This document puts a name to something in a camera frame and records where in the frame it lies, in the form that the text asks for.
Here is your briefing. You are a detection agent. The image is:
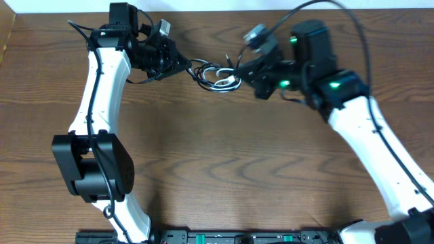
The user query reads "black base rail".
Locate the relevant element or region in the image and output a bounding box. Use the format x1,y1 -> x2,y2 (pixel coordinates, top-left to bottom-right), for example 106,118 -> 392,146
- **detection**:
74,229 -> 343,244

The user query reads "black USB cable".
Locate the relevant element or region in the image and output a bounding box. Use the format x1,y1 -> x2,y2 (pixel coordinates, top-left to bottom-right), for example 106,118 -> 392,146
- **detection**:
186,54 -> 243,93

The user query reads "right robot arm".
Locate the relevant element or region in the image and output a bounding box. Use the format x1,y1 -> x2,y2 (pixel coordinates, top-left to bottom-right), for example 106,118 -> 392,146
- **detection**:
234,20 -> 433,243

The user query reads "wooden panel at left edge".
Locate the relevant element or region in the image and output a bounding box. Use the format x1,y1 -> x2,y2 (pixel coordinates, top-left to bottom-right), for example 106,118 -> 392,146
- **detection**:
0,0 -> 16,62

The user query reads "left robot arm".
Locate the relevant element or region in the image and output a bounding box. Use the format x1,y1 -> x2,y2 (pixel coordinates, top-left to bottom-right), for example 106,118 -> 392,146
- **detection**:
52,2 -> 191,243

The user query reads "white USB cable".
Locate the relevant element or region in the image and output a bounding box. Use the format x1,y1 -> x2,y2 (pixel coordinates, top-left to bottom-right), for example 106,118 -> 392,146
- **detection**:
195,59 -> 242,92

